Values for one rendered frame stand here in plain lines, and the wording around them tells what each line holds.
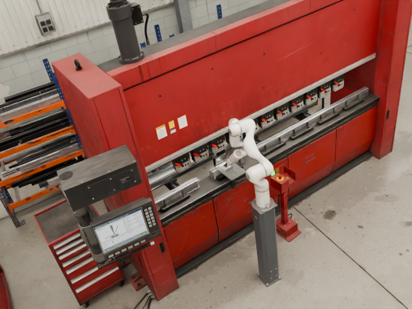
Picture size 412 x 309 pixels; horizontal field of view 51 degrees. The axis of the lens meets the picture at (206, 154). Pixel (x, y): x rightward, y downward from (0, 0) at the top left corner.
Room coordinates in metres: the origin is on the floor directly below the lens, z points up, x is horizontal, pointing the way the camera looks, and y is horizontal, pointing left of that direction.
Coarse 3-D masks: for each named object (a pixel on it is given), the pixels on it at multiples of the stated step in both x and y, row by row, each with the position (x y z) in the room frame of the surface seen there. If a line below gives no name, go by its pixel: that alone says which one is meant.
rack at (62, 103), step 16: (48, 64) 4.96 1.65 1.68; (32, 112) 4.39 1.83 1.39; (0, 128) 4.24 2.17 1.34; (32, 144) 4.33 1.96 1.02; (80, 144) 4.52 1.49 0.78; (0, 160) 4.61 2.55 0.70; (64, 160) 4.43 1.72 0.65; (16, 176) 4.21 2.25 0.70; (0, 192) 4.12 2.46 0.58; (16, 192) 4.36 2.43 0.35; (48, 192) 4.31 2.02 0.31; (16, 224) 4.15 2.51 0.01
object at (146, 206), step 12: (132, 204) 2.31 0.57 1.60; (144, 204) 2.30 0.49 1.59; (108, 216) 2.23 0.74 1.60; (144, 216) 2.29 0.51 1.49; (156, 216) 2.32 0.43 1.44; (156, 228) 2.31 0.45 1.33; (132, 240) 2.24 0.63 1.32; (144, 240) 2.27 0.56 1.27; (108, 252) 2.18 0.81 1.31; (120, 252) 2.20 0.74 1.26
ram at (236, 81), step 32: (352, 0) 4.16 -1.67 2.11; (288, 32) 3.77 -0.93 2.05; (320, 32) 3.96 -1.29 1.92; (352, 32) 4.17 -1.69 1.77; (192, 64) 3.28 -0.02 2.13; (224, 64) 3.42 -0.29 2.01; (256, 64) 3.58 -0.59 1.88; (288, 64) 3.76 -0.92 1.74; (320, 64) 3.96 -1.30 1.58; (128, 96) 3.00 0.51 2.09; (160, 96) 3.12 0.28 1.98; (192, 96) 3.25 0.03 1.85; (224, 96) 3.41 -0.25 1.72; (256, 96) 3.57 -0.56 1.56; (192, 128) 3.23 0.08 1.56
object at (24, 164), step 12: (72, 132) 4.91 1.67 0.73; (48, 144) 4.72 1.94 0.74; (60, 144) 4.68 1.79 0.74; (72, 144) 4.61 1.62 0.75; (12, 156) 4.59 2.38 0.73; (24, 156) 4.53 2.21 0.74; (36, 156) 4.46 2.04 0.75; (48, 156) 4.40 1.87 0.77; (60, 156) 4.44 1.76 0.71; (12, 168) 4.30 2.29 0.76; (24, 168) 4.28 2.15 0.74
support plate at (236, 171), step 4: (232, 164) 3.33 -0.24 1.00; (236, 164) 3.32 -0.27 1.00; (216, 168) 3.32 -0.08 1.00; (220, 168) 3.31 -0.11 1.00; (232, 168) 3.27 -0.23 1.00; (236, 168) 3.26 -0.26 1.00; (240, 168) 3.25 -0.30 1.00; (224, 172) 3.23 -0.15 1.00; (228, 172) 3.22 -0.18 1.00; (232, 172) 3.21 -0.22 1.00; (236, 172) 3.20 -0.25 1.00; (240, 172) 3.19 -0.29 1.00; (244, 172) 3.18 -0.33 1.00; (228, 176) 3.17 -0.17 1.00; (232, 176) 3.16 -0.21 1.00; (236, 176) 3.15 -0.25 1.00
